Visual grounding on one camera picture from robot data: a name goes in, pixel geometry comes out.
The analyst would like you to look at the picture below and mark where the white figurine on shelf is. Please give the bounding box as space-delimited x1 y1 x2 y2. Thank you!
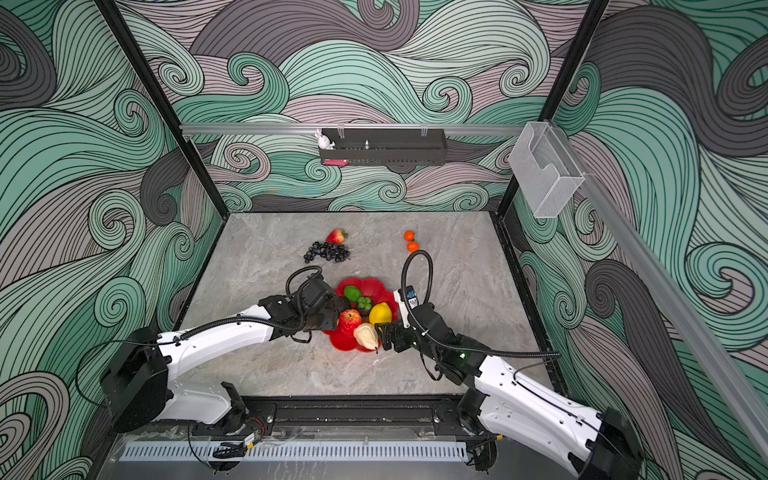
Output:
314 129 335 150

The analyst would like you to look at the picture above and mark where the green lime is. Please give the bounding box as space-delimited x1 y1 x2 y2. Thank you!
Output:
344 285 363 303

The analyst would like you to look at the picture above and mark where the beige pear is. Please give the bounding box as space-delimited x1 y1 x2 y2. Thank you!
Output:
353 323 379 350

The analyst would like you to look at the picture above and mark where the clear plastic wall bin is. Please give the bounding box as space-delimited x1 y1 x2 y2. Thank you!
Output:
508 121 584 219

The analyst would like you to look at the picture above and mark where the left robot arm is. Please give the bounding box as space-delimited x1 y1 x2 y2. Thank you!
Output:
100 266 351 435

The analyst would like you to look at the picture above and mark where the red apple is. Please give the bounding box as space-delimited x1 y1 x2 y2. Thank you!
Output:
338 309 363 335

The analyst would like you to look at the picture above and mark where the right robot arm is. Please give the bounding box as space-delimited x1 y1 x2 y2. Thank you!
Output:
378 266 643 479

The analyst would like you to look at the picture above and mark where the large yellow lemon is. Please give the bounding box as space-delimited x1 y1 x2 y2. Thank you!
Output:
368 302 393 325

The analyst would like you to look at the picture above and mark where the aluminium wall rail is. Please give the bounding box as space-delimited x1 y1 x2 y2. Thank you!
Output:
179 122 526 139

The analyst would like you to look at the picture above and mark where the red strawberry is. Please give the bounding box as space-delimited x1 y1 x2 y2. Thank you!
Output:
326 228 348 245

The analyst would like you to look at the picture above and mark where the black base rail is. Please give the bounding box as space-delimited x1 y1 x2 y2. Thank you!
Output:
243 394 462 433

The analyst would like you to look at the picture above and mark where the white slotted cable duct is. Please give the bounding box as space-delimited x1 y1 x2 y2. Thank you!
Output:
119 440 468 463

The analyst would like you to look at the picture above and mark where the black grape bunch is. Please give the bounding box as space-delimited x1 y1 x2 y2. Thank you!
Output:
303 242 351 263

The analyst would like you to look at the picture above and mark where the pink item on shelf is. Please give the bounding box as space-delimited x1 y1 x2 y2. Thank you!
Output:
323 159 349 167

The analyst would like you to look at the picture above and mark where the dark purple mangosteen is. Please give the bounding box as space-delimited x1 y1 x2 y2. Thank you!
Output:
356 296 373 315

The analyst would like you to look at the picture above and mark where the black wall shelf tray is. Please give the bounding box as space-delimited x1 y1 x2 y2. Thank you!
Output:
318 127 448 168

